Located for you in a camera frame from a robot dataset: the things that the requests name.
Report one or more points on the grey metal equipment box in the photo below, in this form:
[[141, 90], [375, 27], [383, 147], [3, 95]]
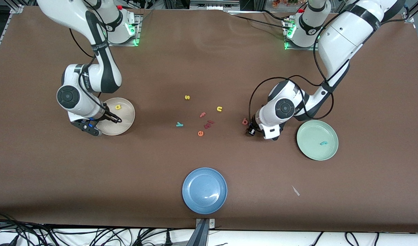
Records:
[[214, 4]]

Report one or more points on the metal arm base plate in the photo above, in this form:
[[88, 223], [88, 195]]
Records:
[[291, 48], [138, 24]]

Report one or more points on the small white paper scrap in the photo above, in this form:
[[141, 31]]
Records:
[[295, 190]]

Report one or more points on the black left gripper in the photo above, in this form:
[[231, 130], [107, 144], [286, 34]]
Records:
[[252, 129]]

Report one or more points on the black power plug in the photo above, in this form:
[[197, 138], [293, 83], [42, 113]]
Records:
[[168, 239]]

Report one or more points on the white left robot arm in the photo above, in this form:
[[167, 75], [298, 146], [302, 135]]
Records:
[[339, 41]]

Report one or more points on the teal letter r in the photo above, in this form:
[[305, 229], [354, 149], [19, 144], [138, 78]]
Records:
[[323, 143]]

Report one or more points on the orange decorative foliage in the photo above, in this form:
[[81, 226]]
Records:
[[284, 2]]

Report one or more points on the light green round plate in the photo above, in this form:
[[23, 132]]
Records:
[[311, 136]]

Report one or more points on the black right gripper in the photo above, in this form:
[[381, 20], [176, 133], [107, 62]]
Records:
[[109, 117]]

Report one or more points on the beige round plate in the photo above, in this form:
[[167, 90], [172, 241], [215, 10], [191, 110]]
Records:
[[127, 109]]

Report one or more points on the brown table cover mat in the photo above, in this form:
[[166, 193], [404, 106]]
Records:
[[195, 51]]

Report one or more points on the metal table clamp bracket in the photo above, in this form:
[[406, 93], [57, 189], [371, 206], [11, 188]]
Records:
[[205, 230]]

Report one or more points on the blue round plate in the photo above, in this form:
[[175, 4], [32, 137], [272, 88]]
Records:
[[204, 190]]

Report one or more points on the aluminium frame profile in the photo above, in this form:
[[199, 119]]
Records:
[[412, 13], [3, 34]]

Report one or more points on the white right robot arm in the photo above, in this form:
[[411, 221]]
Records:
[[68, 13]]

